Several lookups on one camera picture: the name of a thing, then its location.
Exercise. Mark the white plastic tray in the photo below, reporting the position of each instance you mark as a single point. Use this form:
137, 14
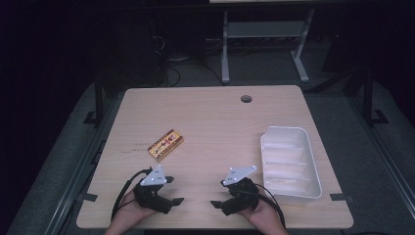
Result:
288, 163

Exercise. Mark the person's right hand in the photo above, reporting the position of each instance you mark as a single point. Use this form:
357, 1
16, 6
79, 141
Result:
264, 217

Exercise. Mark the white metal stand frame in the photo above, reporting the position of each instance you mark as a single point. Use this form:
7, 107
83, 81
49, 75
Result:
266, 29

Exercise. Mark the black metal stand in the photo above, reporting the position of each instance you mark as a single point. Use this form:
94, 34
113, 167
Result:
98, 101
368, 98

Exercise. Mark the black tape strip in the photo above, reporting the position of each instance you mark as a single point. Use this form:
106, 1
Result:
341, 197
89, 197

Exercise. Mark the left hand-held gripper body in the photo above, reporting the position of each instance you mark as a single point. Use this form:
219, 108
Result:
153, 178

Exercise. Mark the person's left hand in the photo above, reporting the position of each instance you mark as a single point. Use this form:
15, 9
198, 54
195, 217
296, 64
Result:
130, 213

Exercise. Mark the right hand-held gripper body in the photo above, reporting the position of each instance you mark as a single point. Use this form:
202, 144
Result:
243, 194

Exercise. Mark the yellow and red patterned box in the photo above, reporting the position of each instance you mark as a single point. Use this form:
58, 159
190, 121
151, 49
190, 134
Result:
165, 145

